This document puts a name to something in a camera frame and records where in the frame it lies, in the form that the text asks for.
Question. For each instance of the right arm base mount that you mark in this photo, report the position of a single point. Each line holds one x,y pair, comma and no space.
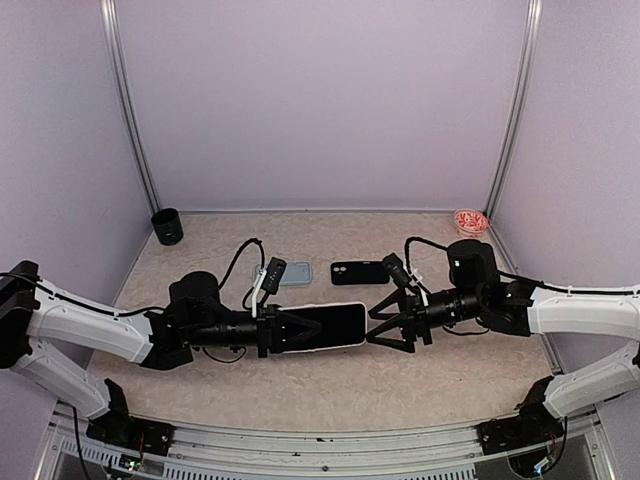
533,424

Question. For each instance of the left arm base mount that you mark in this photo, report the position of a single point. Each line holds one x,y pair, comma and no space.
119,428

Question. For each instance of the black phone case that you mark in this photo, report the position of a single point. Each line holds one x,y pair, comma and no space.
358,273

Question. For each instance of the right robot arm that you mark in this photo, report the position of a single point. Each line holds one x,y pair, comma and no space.
518,306

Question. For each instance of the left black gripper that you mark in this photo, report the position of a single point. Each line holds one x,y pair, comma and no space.
274,338

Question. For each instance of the light blue phone case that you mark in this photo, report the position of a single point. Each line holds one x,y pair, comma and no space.
296,274

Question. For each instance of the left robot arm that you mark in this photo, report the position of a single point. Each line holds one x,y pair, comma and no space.
35,312

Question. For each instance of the purple phone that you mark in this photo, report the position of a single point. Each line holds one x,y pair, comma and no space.
335,325

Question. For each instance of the dark green cup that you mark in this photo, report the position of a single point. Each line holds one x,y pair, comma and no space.
167,226

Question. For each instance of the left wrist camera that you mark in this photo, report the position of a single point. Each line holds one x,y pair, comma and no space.
267,283

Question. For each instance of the right aluminium post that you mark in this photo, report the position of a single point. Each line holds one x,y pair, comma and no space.
525,67

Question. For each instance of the aluminium post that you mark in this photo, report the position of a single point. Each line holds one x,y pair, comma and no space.
525,67
118,64

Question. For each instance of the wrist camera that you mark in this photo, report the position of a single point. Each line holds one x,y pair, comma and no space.
267,283
404,281

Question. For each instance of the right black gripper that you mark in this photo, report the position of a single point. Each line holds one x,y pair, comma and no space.
413,321

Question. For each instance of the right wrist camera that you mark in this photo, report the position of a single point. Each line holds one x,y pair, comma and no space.
404,281

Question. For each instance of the aluminium front rail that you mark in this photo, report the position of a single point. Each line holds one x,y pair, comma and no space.
207,452

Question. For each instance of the red patterned bowl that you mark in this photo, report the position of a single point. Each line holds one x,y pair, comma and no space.
470,224

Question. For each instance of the left aluminium post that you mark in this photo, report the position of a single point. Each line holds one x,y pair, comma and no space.
118,64

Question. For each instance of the pink phone case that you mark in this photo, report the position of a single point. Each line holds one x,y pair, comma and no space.
362,325

